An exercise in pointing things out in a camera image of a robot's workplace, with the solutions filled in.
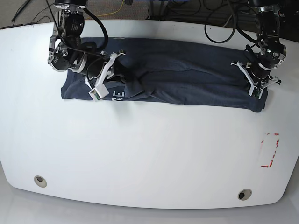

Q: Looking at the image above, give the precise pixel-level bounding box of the right table cable grommet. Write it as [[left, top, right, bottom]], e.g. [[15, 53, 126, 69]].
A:
[[238, 189, 252, 201]]

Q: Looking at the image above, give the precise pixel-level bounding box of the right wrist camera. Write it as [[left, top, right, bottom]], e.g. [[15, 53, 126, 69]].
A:
[[88, 84, 109, 102]]

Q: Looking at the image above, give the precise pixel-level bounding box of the dark blue t-shirt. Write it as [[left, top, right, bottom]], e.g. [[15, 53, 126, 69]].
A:
[[60, 36, 269, 113]]

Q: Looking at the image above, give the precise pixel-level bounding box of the yellow cable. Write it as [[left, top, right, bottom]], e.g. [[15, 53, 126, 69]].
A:
[[102, 0, 124, 17]]

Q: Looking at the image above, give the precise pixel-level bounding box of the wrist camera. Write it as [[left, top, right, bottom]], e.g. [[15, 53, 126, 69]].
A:
[[88, 84, 109, 102], [248, 85, 264, 99]]

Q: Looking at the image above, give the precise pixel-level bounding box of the red tape rectangle marking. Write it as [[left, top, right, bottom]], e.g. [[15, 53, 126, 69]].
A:
[[258, 133, 280, 168]]

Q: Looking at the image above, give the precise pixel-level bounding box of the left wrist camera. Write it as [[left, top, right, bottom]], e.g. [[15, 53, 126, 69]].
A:
[[248, 85, 264, 99]]

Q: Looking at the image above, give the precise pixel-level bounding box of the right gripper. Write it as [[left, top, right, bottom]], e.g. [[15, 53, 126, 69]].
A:
[[83, 50, 131, 90]]

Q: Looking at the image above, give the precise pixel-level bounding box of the table cable grommet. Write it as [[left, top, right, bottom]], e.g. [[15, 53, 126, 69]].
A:
[[34, 175, 47, 188], [238, 189, 252, 201]]

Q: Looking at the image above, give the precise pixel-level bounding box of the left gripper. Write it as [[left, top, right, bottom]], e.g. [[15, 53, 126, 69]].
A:
[[230, 61, 282, 91]]

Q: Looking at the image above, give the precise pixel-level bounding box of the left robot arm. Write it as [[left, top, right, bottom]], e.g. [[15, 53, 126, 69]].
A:
[[122, 0, 286, 96]]

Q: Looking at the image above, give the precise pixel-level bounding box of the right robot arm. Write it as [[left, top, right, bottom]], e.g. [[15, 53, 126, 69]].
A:
[[48, 0, 126, 86]]

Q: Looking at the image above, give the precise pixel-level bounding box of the left table cable grommet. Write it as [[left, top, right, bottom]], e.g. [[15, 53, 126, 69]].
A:
[[34, 175, 47, 188]]

